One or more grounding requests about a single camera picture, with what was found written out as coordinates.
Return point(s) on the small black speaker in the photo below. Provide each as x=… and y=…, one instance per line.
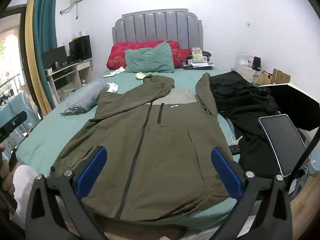
x=256, y=63

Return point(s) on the white nightstand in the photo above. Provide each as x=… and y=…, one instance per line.
x=246, y=73

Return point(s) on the black car key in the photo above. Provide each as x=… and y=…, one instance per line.
x=235, y=150

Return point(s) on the teal curtain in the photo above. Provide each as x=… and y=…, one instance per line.
x=45, y=30

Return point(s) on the green snack packet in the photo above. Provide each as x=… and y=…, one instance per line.
x=198, y=53

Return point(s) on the person's left hand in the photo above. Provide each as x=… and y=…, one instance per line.
x=8, y=180

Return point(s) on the small yellow-green cloth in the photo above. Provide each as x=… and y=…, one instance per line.
x=140, y=75

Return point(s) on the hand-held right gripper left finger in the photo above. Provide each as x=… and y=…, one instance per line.
x=91, y=172

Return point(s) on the black board with white edge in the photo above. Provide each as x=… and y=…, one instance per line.
x=295, y=97

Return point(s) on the cardboard box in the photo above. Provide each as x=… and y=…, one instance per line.
x=277, y=77

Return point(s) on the olive green zip jacket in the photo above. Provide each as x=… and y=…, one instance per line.
x=162, y=155

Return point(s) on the small white cloth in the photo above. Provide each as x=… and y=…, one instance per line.
x=113, y=87

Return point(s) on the black monitor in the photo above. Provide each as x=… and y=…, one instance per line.
x=53, y=56

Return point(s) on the grey upholstered headboard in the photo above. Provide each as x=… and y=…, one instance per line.
x=160, y=27

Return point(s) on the silver keys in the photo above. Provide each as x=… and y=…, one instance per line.
x=236, y=140

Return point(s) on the light blue printed cloth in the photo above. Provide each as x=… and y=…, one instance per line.
x=17, y=105

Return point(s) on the black clothes heap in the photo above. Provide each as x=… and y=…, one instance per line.
x=240, y=100

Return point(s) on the yellow curtain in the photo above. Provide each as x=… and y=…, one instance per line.
x=31, y=42

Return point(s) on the green pillow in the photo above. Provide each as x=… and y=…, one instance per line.
x=150, y=60

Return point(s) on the light wooden desk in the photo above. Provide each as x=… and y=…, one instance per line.
x=62, y=70

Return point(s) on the grey folded cloth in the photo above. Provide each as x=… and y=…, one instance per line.
x=85, y=97

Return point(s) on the person's white trouser leg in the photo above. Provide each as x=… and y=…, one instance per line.
x=23, y=192

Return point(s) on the stack of papers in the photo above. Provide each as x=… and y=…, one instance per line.
x=198, y=65

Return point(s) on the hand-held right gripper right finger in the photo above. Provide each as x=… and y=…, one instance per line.
x=226, y=175

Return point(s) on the white paper packet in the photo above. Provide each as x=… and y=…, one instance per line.
x=117, y=71

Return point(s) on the black smartphone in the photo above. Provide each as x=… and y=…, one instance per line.
x=282, y=142

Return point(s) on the black computer tower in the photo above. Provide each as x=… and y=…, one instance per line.
x=80, y=47

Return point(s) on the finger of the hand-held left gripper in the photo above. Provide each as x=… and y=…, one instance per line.
x=10, y=127

